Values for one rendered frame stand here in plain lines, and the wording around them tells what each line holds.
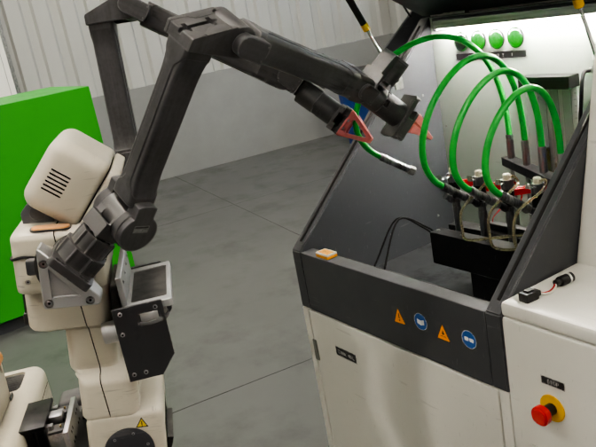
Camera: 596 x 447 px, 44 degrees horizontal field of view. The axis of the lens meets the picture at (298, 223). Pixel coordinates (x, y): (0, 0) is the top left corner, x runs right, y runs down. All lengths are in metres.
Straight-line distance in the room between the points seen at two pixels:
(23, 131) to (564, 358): 3.69
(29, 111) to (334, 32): 4.97
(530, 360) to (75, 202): 0.89
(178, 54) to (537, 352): 0.79
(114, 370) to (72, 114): 3.13
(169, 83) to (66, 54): 6.66
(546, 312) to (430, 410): 0.46
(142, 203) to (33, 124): 3.26
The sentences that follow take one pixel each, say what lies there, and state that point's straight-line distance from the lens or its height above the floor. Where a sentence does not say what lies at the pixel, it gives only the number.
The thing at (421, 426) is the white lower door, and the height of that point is 0.60.
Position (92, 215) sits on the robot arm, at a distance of 1.36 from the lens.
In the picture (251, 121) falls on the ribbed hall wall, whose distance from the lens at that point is 8.35.
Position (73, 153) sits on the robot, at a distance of 1.46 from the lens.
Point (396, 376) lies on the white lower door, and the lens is 1.74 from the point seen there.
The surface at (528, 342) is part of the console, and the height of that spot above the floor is 0.92.
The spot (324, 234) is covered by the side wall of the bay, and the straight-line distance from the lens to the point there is 1.92.
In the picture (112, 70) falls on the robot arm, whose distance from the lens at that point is 1.75.
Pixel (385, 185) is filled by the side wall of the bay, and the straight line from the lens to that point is 2.03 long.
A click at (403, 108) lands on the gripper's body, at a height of 1.30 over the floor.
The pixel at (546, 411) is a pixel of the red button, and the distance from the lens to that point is 1.38.
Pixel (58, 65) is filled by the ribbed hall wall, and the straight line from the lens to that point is 7.82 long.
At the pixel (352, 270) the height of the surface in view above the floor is 0.95.
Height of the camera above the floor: 1.56
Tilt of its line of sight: 16 degrees down
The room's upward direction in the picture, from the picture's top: 11 degrees counter-clockwise
